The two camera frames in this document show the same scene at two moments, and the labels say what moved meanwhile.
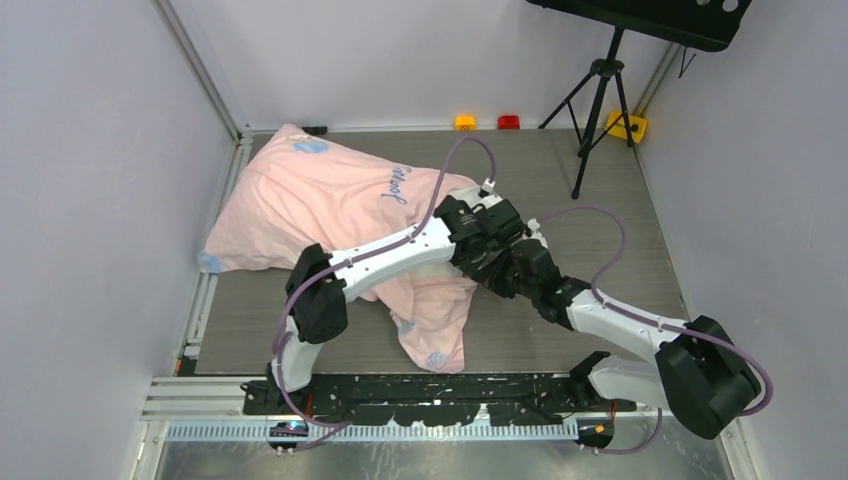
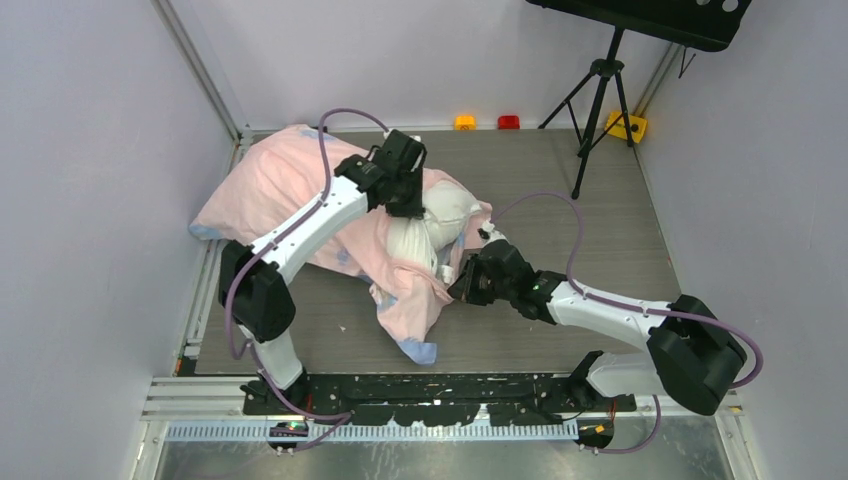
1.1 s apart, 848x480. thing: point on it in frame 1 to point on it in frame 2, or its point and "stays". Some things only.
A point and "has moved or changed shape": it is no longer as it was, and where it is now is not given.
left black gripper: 468,267 to 413,207
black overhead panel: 715,26 stays
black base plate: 436,399 stays
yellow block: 637,125 stays
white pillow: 438,269 has moved or changed shape
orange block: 465,123 stays
